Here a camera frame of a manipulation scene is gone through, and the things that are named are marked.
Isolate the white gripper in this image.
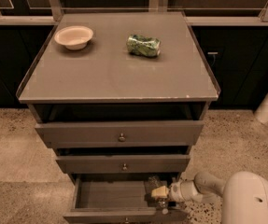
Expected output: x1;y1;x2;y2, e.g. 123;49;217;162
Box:
151;181;203;203

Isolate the clear plastic water bottle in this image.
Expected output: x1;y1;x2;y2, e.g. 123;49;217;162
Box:
148;175;169;215

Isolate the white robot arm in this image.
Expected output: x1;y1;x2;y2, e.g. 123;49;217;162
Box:
151;171;268;224

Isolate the grey bottom drawer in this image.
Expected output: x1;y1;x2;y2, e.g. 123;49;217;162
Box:
63;174;187;224

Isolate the grey drawer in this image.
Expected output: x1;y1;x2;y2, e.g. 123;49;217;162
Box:
56;154;190;174
35;120;204;148
63;174;187;224

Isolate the grey middle drawer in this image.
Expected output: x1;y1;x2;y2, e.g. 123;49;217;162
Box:
56;154;190;174

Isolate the grey drawer cabinet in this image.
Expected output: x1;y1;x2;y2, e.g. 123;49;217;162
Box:
16;11;221;224

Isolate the grey top drawer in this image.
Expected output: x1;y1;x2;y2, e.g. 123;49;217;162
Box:
35;120;204;148

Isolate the crushed green can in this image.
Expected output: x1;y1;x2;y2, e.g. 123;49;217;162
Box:
126;35;161;58

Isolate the beige paper bowl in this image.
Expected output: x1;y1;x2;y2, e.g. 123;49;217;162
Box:
54;26;93;50

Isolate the metal window frame rail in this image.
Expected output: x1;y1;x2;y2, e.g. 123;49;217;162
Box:
0;0;268;26

